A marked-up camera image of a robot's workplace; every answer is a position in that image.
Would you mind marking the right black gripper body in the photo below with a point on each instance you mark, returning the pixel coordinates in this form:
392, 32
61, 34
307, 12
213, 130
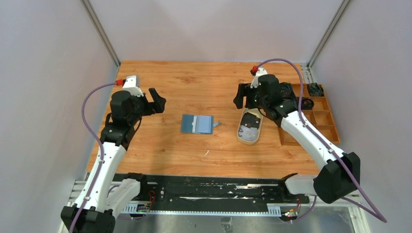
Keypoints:
256, 100

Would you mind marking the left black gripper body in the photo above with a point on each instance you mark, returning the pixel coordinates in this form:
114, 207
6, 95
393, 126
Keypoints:
142, 107

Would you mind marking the beige oval tray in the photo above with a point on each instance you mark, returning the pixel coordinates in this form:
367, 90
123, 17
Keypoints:
256, 112

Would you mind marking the black card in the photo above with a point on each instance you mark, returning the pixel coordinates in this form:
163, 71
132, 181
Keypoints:
250, 120

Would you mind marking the blue card holder wallet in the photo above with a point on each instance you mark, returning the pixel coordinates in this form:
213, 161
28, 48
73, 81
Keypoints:
198, 124

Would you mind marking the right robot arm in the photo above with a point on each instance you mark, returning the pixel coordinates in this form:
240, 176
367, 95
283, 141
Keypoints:
339, 171

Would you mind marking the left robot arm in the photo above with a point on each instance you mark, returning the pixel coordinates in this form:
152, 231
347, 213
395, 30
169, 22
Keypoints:
99, 173

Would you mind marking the white card in tray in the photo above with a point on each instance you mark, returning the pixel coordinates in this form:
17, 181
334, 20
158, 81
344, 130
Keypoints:
247, 134

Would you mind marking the wooden compartment organizer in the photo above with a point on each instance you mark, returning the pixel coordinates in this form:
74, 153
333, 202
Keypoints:
316, 109

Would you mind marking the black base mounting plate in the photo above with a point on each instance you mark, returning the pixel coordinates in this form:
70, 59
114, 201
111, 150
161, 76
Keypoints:
221, 195

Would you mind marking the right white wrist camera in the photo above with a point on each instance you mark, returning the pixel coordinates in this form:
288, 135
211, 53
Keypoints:
257, 73

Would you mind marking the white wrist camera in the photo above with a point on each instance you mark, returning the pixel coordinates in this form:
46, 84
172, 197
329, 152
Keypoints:
257, 73
132, 85

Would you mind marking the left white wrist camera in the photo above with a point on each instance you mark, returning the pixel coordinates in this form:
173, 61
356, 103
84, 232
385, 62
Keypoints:
132, 85

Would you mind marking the aluminium frame rail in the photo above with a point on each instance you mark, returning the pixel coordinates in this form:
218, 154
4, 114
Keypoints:
309, 214

